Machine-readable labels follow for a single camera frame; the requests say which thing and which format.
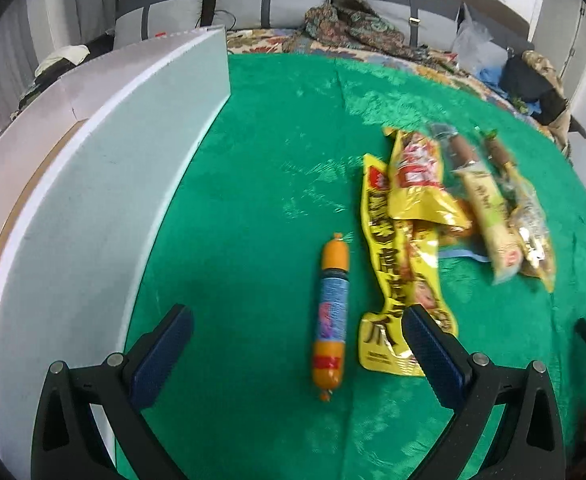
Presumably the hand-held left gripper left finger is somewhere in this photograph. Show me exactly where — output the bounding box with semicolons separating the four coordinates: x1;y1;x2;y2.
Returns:
30;303;195;480

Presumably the blue cloth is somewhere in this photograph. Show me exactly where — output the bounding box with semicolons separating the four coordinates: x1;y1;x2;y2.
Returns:
476;62;510;95

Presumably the cream snack packet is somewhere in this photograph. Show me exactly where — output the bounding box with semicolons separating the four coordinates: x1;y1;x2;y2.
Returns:
452;164;521;286

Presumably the long yellow snack packet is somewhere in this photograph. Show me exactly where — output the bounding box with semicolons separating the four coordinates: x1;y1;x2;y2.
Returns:
359;153;459;377

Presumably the floral bedsheet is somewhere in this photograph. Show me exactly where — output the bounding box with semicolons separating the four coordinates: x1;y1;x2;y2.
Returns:
225;27;571;153

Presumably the pale yellow cloth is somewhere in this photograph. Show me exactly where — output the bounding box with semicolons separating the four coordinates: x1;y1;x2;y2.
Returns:
35;45;92;79

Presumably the gold clear snack packet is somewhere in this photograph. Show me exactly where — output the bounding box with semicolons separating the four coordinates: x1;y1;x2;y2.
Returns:
503;170;556;293

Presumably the white foam box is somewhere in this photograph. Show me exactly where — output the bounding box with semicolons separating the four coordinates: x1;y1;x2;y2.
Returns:
0;25;231;480

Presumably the black bag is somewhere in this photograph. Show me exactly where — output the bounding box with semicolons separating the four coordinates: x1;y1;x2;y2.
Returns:
500;52;570;126

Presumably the dark patterned cloth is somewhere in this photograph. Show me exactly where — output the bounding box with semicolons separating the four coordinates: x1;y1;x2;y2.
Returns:
303;0;454;62

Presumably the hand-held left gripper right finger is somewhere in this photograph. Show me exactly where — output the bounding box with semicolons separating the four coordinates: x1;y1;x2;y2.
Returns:
401;303;567;480

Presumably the clear plastic bag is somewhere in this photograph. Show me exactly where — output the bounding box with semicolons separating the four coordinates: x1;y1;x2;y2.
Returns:
450;7;510;79

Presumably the orange blue snack packet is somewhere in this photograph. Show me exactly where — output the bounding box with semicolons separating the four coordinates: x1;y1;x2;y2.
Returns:
438;200;491;263

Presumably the green patterned cloth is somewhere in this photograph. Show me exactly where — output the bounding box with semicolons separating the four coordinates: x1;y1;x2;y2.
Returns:
115;54;586;480

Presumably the orange sausage blue label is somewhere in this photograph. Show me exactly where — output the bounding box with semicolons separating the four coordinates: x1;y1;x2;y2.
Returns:
312;232;350;402

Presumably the yellow packet red white label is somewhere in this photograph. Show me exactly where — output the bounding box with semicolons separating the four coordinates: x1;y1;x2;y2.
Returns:
383;127;471;228

